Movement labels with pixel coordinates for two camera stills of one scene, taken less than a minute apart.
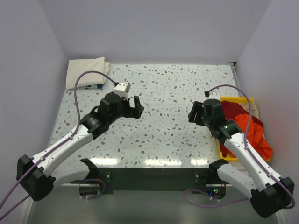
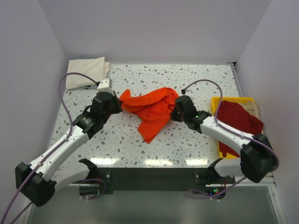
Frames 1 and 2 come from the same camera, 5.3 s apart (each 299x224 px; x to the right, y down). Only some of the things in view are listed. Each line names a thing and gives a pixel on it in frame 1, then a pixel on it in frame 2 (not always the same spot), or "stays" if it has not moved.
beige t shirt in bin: x=255 y=111 stays
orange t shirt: x=255 y=136 to x=153 y=109
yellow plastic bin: x=221 y=157 stays
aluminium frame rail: x=232 y=65 stays
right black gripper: x=197 y=108 to x=174 y=115
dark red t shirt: x=231 y=110 stays
